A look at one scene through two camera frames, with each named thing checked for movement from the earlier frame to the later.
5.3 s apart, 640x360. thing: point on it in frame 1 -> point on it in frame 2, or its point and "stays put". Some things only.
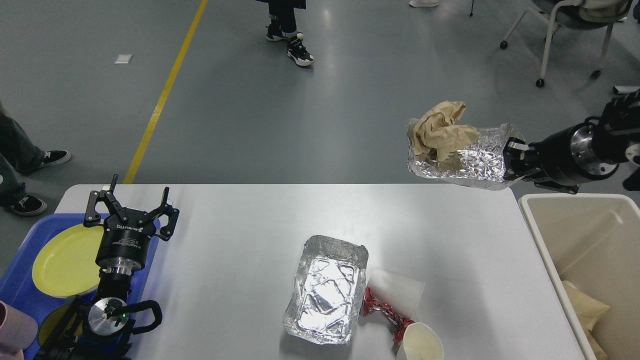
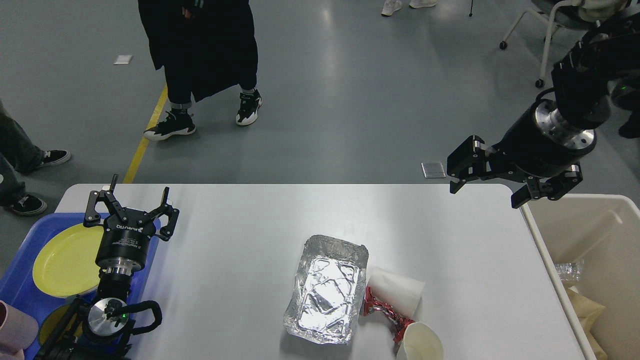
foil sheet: (479, 165) -> (570, 271)
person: (283, 25) -> (206, 47)
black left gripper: (126, 235) stays put
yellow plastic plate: (66, 266) stays put
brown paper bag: (588, 311) stays put
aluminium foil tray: (327, 297) stays put
